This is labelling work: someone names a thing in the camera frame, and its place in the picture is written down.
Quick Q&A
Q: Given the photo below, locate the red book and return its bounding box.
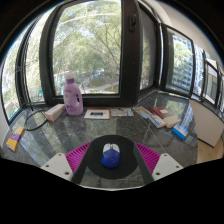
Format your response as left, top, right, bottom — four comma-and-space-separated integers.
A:
149, 106, 178, 121

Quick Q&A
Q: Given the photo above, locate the purple detergent bottle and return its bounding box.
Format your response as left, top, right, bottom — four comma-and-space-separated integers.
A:
62, 72, 85, 117

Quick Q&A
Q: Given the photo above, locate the black cable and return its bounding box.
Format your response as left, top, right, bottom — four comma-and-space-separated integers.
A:
24, 107, 50, 132

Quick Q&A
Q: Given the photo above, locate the yellow and purple box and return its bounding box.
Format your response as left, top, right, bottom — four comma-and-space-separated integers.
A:
5, 126, 26, 153

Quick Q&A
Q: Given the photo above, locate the blue and white box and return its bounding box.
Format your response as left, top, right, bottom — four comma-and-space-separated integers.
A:
171, 123, 190, 141

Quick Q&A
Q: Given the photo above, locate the pale printed leaflet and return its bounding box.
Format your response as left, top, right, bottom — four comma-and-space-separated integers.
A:
110, 107, 135, 118

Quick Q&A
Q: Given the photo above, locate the orange and white carton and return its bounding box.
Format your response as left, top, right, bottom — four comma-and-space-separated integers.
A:
43, 103, 67, 123

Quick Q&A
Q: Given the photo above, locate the blue and white computer mouse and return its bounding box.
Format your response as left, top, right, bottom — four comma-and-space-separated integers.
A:
101, 142, 121, 170

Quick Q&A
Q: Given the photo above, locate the white booklet with dark picture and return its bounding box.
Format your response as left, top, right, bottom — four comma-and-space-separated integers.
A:
83, 108, 112, 121

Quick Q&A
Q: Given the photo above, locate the round black mouse pad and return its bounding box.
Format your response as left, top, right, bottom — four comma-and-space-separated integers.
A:
83, 134, 140, 181

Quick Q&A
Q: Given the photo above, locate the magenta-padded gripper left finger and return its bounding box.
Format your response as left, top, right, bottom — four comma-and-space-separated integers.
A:
40, 142, 101, 185

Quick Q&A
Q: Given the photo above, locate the colourful printed pamphlet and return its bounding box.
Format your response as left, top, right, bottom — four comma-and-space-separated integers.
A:
131, 105, 155, 120

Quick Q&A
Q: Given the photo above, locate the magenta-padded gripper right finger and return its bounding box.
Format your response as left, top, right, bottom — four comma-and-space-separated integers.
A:
132, 142, 185, 185

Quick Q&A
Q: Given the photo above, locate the beige box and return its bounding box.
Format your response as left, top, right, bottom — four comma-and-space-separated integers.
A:
162, 114, 183, 130

